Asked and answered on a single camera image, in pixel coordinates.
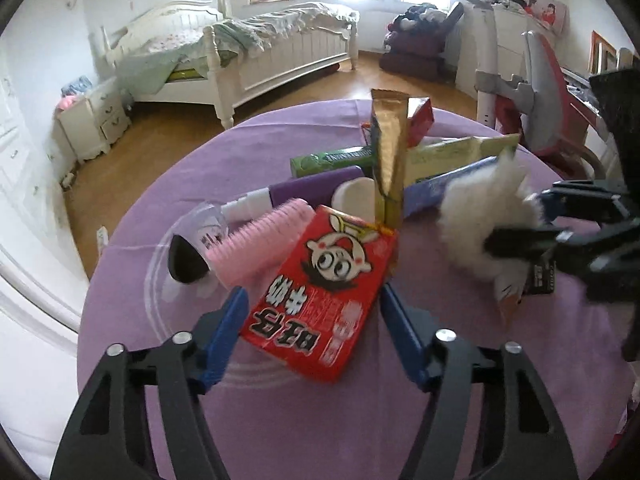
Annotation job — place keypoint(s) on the small red box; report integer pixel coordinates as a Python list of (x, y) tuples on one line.
[(421, 120)]

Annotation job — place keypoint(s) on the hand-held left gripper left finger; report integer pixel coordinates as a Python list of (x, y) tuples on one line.
[(227, 327)]

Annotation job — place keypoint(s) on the white fluffy ball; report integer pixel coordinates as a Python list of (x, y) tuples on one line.
[(475, 210)]

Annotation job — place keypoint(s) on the pink plush toy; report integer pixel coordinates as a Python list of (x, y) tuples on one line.
[(70, 105)]

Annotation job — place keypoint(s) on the pink hair roller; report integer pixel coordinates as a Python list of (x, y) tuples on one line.
[(260, 240)]

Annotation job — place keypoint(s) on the blue bag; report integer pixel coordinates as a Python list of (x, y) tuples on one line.
[(77, 86)]

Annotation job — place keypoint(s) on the white orange packet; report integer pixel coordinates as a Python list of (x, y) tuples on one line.
[(510, 302)]

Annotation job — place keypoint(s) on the clear plastic cap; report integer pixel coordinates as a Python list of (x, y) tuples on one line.
[(205, 222)]

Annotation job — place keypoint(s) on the black makeup sponge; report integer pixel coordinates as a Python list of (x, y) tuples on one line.
[(185, 260)]

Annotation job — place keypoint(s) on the pile of clothes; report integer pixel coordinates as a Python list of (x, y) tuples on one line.
[(417, 17)]

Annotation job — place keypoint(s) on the white wardrobe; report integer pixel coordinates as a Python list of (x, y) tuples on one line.
[(20, 170)]

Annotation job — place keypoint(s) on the red cartoon snack box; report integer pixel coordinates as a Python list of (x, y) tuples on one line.
[(320, 300)]

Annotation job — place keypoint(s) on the pink poster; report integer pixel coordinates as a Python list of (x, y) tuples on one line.
[(545, 12)]

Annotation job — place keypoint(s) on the yellow green toothpaste box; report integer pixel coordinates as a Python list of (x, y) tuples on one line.
[(450, 155)]

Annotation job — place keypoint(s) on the red grey chair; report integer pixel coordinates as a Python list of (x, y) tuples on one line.
[(550, 90)]

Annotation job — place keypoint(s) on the white round jar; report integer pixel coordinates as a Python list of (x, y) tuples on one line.
[(352, 197)]

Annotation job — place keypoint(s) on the white power strip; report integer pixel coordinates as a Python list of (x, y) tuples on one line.
[(67, 180)]

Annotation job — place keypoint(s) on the wooden picture frame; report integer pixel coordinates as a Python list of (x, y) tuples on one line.
[(605, 52)]

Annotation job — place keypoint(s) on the white nightstand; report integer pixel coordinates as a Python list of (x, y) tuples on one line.
[(95, 120)]

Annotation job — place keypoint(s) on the dark purple armchair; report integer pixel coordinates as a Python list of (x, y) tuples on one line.
[(415, 57)]

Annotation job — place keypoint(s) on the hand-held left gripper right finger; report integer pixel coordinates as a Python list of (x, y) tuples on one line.
[(402, 340)]

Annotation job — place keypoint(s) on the lavender tube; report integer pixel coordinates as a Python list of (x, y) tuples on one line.
[(425, 192)]

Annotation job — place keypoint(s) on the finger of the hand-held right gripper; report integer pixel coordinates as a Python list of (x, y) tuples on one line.
[(580, 200), (520, 244)]

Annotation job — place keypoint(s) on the green carton box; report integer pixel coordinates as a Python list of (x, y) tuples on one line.
[(330, 161)]

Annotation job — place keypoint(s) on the cluttered desk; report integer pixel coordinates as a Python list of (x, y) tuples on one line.
[(585, 100)]

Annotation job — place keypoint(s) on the white dresser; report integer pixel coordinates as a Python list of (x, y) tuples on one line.
[(505, 40)]

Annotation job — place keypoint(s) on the white wooden bed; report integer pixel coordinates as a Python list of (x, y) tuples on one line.
[(280, 55)]

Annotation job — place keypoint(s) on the purple tablecloth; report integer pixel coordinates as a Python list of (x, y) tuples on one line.
[(280, 125)]

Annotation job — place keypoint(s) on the purple spray bottle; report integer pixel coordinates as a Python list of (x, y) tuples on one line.
[(310, 187)]

